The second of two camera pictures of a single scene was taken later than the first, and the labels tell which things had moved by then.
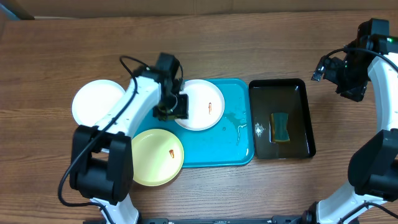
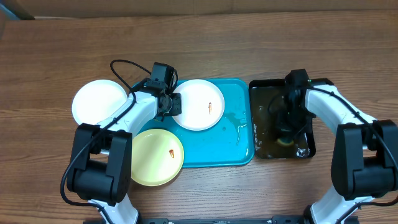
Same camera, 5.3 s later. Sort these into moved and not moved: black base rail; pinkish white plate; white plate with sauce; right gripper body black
Moved: right gripper body black
Not moved: black base rail; pinkish white plate; white plate with sauce
